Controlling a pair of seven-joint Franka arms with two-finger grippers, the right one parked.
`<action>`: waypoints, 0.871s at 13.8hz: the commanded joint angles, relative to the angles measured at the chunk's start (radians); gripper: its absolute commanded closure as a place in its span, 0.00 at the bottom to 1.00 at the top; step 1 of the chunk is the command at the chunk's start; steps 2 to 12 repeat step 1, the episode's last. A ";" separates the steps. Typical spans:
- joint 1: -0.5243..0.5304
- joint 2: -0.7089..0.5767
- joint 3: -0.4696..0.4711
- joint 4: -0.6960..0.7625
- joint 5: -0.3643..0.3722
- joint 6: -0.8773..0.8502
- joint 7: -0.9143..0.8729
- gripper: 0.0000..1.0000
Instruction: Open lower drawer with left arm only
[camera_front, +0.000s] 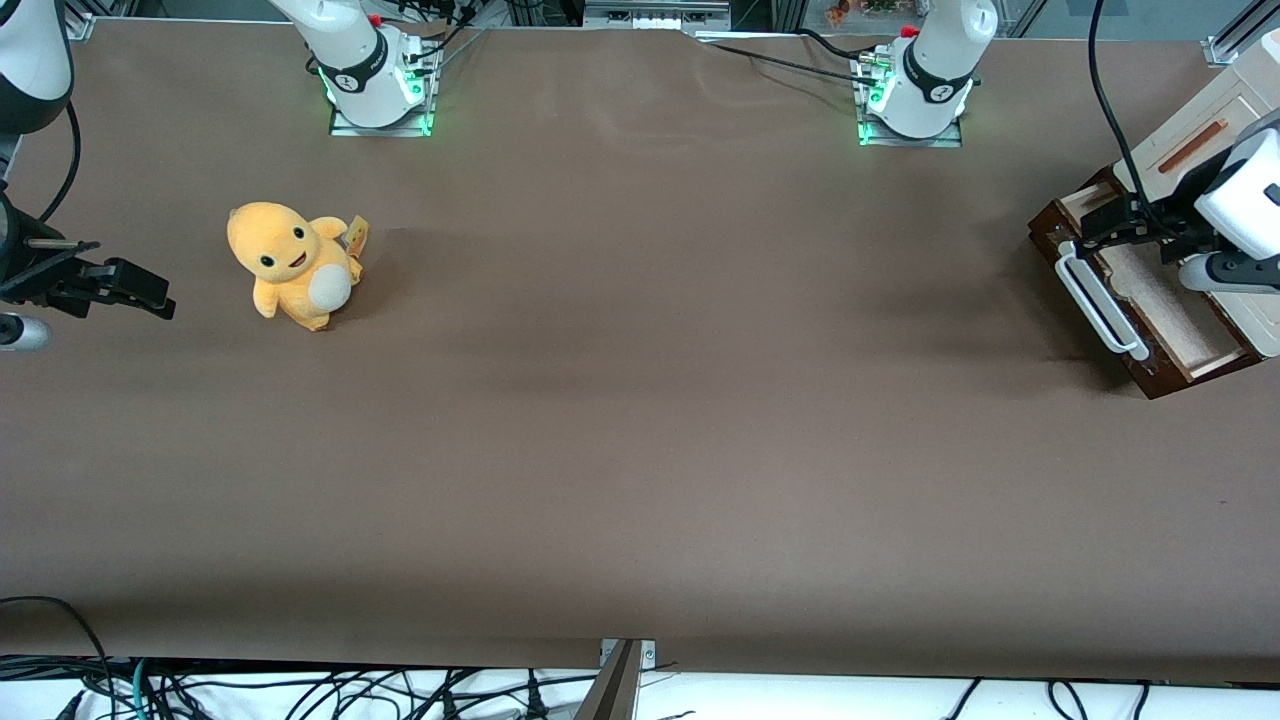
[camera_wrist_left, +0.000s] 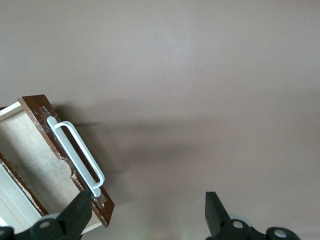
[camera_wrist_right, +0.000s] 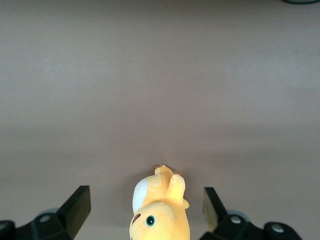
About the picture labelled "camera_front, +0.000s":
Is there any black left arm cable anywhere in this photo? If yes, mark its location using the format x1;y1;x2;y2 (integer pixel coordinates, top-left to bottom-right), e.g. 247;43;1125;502
1088;0;1166;236

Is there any white drawer cabinet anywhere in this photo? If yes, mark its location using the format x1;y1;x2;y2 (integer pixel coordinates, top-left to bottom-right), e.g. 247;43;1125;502
1113;30;1280;359

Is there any black cable tangle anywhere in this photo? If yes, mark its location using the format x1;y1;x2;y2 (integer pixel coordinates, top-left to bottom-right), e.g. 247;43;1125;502
0;655;601;720

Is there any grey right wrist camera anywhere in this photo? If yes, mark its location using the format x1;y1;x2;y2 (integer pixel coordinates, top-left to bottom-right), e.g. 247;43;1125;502
0;314;51;352

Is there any long black table cable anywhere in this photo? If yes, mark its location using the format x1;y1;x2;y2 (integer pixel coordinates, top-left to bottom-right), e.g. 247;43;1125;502
700;40;881;86

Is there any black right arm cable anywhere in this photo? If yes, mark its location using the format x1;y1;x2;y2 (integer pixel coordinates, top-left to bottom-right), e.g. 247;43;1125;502
38;98;83;226

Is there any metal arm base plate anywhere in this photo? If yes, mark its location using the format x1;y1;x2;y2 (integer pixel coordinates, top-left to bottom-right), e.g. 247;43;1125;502
855;50;966;149
328;50;437;138

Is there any brown table cover sheet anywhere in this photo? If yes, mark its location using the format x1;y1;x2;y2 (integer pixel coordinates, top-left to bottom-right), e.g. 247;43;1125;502
0;15;1280;683

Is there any brown bar handle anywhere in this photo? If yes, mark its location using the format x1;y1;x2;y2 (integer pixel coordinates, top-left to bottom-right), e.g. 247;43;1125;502
1158;120;1230;174

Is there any yellow plush toy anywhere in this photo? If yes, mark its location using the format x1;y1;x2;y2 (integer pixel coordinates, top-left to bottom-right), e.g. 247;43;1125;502
226;201;363;333

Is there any short curved black cable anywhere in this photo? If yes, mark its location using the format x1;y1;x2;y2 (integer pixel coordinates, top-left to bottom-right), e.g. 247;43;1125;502
797;28;866;63

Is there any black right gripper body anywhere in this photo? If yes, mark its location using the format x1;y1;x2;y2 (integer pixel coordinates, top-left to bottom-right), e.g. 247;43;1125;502
0;192;101;316

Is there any black cable bundle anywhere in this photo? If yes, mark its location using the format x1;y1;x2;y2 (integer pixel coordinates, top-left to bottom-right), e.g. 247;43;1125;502
395;0;483;63

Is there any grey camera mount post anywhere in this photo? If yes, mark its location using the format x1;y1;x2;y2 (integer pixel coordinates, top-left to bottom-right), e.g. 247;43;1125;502
575;640;646;720

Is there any black looped floor cable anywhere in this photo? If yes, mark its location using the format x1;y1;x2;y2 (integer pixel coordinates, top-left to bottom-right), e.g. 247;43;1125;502
0;596;113;720

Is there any silver mount bracket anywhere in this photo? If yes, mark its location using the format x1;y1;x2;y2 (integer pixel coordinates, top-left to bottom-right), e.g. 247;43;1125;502
598;638;658;669

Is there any wooden drawer with white handle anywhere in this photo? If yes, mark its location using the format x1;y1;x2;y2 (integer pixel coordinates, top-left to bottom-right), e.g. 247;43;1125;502
1040;180;1253;386

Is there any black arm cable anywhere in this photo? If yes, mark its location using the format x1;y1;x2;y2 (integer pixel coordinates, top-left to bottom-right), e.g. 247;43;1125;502
38;98;83;226
1088;0;1166;236

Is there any grey metal equipment box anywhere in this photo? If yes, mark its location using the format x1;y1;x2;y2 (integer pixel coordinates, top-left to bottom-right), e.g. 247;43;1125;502
583;0;733;31

